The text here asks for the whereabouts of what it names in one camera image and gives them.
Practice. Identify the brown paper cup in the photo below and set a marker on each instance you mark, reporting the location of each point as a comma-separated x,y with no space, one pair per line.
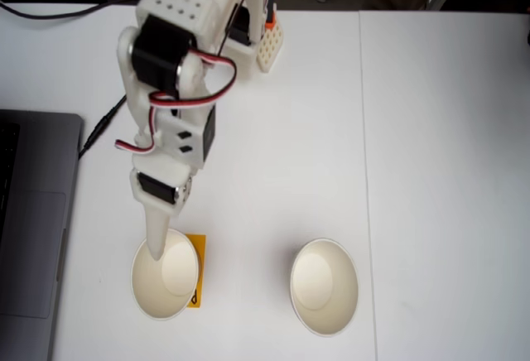
174,278
323,286

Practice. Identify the yellow handwritten sticky note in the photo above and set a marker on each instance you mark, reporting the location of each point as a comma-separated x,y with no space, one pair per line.
200,253

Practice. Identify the grey laptop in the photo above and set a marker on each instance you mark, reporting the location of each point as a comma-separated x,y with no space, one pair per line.
37,253

